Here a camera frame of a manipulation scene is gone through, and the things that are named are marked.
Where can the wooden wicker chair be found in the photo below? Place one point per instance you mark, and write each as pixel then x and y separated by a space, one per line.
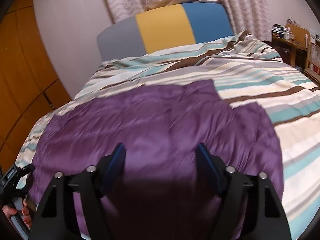
pixel 312 66

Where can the clutter items on desk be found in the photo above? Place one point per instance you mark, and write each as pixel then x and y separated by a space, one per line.
pixel 285 31

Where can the left hand red nails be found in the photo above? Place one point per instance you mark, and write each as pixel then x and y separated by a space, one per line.
pixel 23 212

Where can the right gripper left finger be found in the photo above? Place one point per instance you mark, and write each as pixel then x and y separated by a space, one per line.
pixel 55 217

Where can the purple quilted down jacket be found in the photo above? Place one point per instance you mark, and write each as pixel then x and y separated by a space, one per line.
pixel 158 196

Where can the orange wooden wardrobe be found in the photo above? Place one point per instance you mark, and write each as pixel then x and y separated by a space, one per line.
pixel 30 86

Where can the striped bed duvet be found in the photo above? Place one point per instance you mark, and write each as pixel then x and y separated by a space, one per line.
pixel 243 70

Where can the grey yellow blue headboard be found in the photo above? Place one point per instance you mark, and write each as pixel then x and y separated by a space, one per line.
pixel 163 28

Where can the wooden side desk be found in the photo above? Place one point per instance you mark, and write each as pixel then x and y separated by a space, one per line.
pixel 294 52

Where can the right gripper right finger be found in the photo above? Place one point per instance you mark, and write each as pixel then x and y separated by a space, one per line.
pixel 246 200

